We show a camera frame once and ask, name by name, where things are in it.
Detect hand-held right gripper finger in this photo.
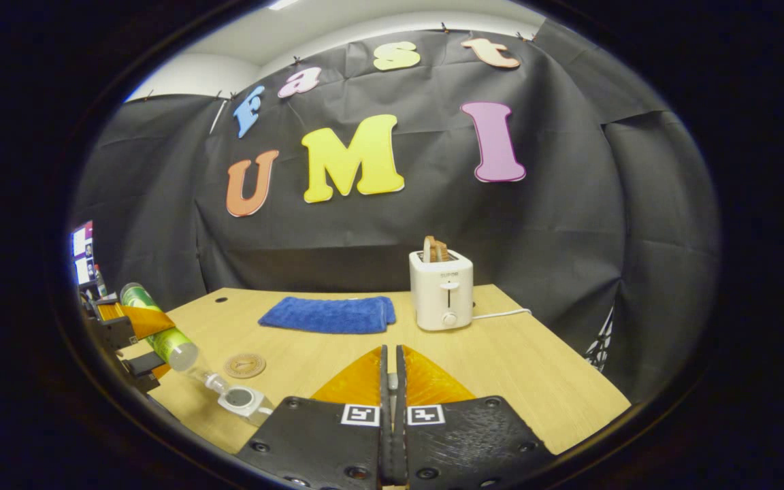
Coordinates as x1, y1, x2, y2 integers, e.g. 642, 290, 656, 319
394, 344, 556, 489
237, 344, 394, 489

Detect green label water bottle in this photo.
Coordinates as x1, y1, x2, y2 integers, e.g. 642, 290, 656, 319
120, 282, 231, 394

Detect round wooden coaster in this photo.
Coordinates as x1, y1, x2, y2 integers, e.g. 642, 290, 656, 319
223, 353, 267, 379

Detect white teacup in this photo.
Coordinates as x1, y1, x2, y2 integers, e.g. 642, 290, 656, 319
217, 385, 276, 428

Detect computer monitor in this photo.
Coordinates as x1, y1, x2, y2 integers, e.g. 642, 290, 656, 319
70, 220, 95, 287

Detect blue towel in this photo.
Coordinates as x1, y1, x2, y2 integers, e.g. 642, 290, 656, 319
258, 295, 397, 335

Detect white toaster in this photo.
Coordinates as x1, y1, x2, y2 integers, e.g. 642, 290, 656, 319
409, 248, 474, 332

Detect bread slice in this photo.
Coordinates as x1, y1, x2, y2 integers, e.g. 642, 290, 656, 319
423, 235, 451, 263

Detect white toaster cable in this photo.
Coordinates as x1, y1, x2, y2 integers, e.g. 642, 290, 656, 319
472, 308, 532, 321

